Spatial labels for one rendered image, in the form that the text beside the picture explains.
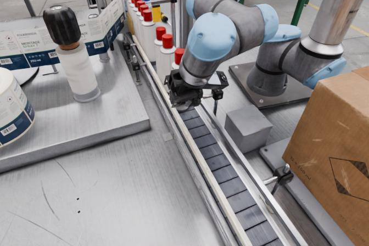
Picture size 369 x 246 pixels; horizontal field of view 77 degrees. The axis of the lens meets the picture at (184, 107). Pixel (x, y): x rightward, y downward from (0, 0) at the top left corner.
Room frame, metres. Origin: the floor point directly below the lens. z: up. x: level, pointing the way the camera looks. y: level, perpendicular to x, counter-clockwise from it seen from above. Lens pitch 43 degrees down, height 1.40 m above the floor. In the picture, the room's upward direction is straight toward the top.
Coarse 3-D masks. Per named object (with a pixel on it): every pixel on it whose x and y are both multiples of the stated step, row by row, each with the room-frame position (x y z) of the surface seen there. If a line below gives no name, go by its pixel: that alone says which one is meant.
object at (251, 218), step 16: (128, 32) 1.13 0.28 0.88; (192, 112) 0.55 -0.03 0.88; (192, 128) 0.48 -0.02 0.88; (208, 144) 0.41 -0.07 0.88; (208, 160) 0.36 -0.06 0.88; (224, 160) 0.36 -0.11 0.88; (224, 176) 0.31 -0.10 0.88; (224, 192) 0.27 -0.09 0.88; (240, 192) 0.27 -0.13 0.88; (240, 208) 0.23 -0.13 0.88; (256, 208) 0.23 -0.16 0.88; (256, 224) 0.20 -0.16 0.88; (256, 240) 0.17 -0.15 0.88; (272, 240) 0.17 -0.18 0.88
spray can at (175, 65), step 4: (180, 48) 0.59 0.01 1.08; (176, 52) 0.57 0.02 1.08; (180, 52) 0.57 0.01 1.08; (176, 56) 0.56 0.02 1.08; (180, 56) 0.56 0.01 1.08; (176, 60) 0.56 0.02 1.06; (180, 60) 0.56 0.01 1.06; (172, 64) 0.57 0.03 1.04; (176, 64) 0.56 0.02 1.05; (172, 68) 0.56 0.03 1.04; (176, 68) 0.55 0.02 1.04; (176, 108) 0.55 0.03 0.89; (180, 108) 0.55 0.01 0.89; (184, 108) 0.55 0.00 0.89
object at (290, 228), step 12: (204, 108) 0.48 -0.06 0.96; (216, 120) 0.43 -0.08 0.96; (228, 144) 0.36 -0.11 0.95; (240, 156) 0.31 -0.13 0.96; (252, 168) 0.28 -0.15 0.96; (252, 180) 0.26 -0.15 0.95; (264, 192) 0.23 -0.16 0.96; (276, 204) 0.20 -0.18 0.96; (288, 228) 0.16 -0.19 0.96; (300, 240) 0.14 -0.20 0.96
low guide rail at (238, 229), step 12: (132, 36) 1.02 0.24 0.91; (144, 60) 0.83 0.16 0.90; (168, 96) 0.59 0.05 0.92; (180, 120) 0.48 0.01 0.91; (192, 144) 0.39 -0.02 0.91; (204, 168) 0.32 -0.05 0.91; (216, 192) 0.26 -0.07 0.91; (228, 204) 0.23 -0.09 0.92; (228, 216) 0.20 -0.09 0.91; (240, 228) 0.18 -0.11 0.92; (240, 240) 0.16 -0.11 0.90
